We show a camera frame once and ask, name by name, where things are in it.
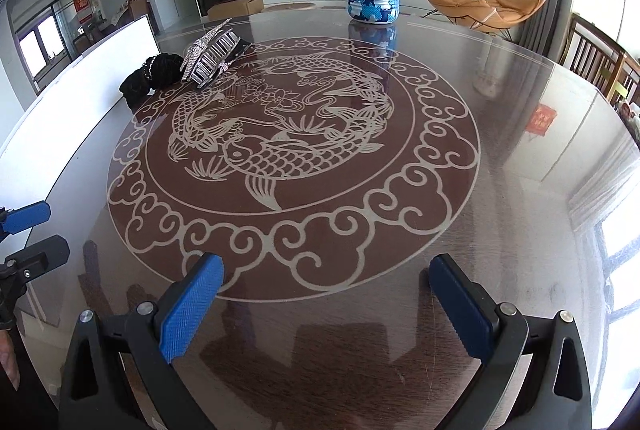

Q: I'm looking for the person's left hand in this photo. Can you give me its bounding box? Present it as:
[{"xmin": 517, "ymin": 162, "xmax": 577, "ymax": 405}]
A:
[{"xmin": 0, "ymin": 331, "xmax": 22, "ymax": 392}]

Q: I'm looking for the wooden chair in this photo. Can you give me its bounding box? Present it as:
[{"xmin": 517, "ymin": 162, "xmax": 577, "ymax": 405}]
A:
[{"xmin": 560, "ymin": 12, "xmax": 640, "ymax": 105}]

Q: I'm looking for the black scrunchie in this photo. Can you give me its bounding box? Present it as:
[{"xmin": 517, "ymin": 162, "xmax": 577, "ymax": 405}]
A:
[{"xmin": 119, "ymin": 53, "xmax": 188, "ymax": 113}]

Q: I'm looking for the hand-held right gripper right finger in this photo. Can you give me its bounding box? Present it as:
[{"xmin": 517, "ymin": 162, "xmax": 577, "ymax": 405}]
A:
[{"xmin": 429, "ymin": 253, "xmax": 593, "ymax": 430}]

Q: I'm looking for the brown wooden sideboard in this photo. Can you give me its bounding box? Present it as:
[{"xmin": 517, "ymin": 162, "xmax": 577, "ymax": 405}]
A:
[{"xmin": 119, "ymin": 0, "xmax": 160, "ymax": 35}]

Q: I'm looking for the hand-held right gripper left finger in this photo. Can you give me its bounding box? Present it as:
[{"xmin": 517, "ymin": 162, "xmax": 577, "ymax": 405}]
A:
[{"xmin": 58, "ymin": 252, "xmax": 225, "ymax": 430}]

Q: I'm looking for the glass desktop with fish pattern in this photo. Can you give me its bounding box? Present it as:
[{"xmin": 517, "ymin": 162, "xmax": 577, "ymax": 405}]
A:
[{"xmin": 0, "ymin": 4, "xmax": 640, "ymax": 430}]

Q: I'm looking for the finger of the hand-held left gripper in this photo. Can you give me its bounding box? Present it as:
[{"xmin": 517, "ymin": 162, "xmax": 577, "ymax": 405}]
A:
[
  {"xmin": 0, "ymin": 235, "xmax": 71, "ymax": 281},
  {"xmin": 0, "ymin": 202, "xmax": 52, "ymax": 241}
]

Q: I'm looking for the silver hair claw clip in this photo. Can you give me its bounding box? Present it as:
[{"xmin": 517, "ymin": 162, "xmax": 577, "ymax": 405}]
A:
[{"xmin": 180, "ymin": 18, "xmax": 251, "ymax": 89}]

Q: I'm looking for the white board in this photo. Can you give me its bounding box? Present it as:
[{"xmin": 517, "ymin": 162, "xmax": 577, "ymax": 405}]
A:
[{"xmin": 0, "ymin": 14, "xmax": 160, "ymax": 261}]

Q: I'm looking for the cardboard box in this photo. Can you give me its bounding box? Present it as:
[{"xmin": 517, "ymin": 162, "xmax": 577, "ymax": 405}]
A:
[{"xmin": 207, "ymin": 0, "xmax": 264, "ymax": 21}]

